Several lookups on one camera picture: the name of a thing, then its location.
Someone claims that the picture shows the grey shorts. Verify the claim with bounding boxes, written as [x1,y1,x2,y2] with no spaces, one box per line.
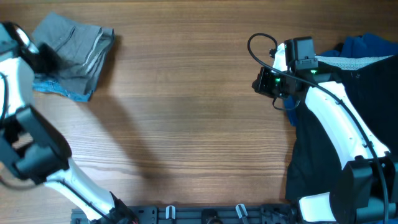
[32,12,115,94]

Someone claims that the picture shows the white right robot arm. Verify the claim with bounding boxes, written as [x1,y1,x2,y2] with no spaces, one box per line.
[252,39,397,223]

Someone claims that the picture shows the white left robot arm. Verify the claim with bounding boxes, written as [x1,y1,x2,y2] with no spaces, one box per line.
[1,21,139,223]

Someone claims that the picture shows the folded blue denim jeans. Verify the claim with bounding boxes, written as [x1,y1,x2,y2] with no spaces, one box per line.
[33,77,94,103]

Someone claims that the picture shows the black garment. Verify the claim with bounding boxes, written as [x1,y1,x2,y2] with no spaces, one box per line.
[285,57,397,200]

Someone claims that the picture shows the dark navy blue garment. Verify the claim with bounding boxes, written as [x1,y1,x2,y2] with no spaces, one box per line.
[283,32,398,127]

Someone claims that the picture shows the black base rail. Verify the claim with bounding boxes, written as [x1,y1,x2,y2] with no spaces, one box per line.
[70,203,301,224]

